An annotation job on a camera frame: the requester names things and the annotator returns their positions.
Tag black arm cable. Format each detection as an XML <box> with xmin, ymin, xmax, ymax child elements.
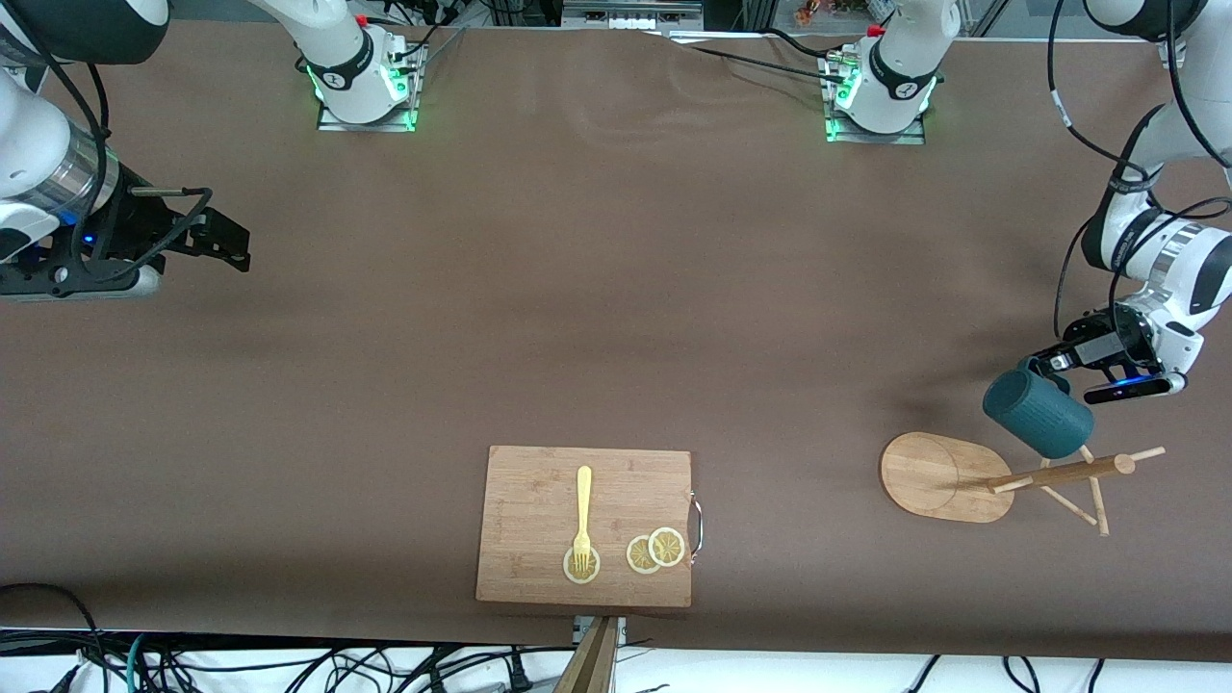
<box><xmin>1047</xmin><ymin>0</ymin><xmax>1232</xmax><ymax>338</ymax></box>
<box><xmin>0</xmin><ymin>38</ymin><xmax>213</xmax><ymax>290</ymax></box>

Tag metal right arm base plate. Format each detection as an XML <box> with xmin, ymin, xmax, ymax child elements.
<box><xmin>317</xmin><ymin>38</ymin><xmax>425</xmax><ymax>133</ymax></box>

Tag grey power strip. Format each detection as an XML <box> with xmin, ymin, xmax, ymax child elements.
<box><xmin>561</xmin><ymin>0</ymin><xmax>705</xmax><ymax>32</ymax></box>

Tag teal mug with gold inside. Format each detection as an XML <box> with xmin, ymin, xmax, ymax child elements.
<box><xmin>982</xmin><ymin>358</ymin><xmax>1096</xmax><ymax>460</ymax></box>

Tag orange background item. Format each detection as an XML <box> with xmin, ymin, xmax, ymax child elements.
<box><xmin>794</xmin><ymin>0</ymin><xmax>867</xmax><ymax>27</ymax></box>

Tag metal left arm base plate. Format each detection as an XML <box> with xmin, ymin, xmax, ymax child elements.
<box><xmin>825</xmin><ymin>53</ymin><xmax>927</xmax><ymax>145</ymax></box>

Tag black plug cable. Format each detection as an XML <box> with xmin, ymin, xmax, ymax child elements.
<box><xmin>144</xmin><ymin>643</ymin><xmax>540</xmax><ymax>693</ymax></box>

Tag black base cable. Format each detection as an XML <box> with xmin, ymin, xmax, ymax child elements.
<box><xmin>664</xmin><ymin>27</ymin><xmax>853</xmax><ymax>83</ymax></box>

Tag yellow plastic fork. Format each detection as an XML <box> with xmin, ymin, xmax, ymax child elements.
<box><xmin>573</xmin><ymin>466</ymin><xmax>594</xmax><ymax>575</ymax></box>

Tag bamboo cutting board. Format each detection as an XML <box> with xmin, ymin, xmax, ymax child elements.
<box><xmin>475</xmin><ymin>445</ymin><xmax>693</xmax><ymax>608</ymax></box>

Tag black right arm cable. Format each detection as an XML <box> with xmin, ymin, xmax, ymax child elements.
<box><xmin>0</xmin><ymin>38</ymin><xmax>213</xmax><ymax>290</ymax></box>

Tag wooden post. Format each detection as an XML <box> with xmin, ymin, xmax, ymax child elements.
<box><xmin>553</xmin><ymin>616</ymin><xmax>619</xmax><ymax>693</ymax></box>

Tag black looped cable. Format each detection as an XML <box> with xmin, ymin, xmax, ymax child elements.
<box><xmin>0</xmin><ymin>582</ymin><xmax>102</xmax><ymax>693</ymax></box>

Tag wooden cup rack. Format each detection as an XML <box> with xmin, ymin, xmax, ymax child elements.
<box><xmin>880</xmin><ymin>431</ymin><xmax>1167</xmax><ymax>537</ymax></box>

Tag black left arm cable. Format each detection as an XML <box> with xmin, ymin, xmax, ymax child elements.
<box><xmin>1047</xmin><ymin>0</ymin><xmax>1232</xmax><ymax>338</ymax></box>

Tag grey base cable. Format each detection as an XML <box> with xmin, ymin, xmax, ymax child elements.
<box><xmin>414</xmin><ymin>24</ymin><xmax>470</xmax><ymax>73</ymax></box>

